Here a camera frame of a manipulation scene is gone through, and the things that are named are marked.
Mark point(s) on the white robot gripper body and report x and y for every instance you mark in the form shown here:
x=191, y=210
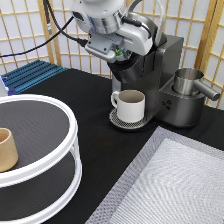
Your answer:
x=133, y=36

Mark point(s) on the grey pod coffee machine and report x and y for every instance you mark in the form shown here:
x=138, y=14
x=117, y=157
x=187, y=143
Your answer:
x=153, y=75

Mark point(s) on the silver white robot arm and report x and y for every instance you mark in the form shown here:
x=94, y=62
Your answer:
x=111, y=28

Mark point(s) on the white ceramic mug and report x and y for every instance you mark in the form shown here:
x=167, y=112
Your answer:
x=130, y=105

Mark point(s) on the steel milk frother jug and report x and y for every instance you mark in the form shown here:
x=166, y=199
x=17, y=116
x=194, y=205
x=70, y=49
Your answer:
x=188, y=82

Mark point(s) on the wooden paper folding screen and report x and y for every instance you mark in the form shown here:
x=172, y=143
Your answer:
x=26, y=34

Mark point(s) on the grey woven placemat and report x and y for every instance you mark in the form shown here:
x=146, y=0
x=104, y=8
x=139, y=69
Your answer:
x=172, y=180

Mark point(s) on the white two-tier round shelf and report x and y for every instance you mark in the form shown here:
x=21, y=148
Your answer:
x=49, y=168

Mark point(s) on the small wooden cup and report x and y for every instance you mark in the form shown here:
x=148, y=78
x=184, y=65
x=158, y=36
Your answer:
x=8, y=151

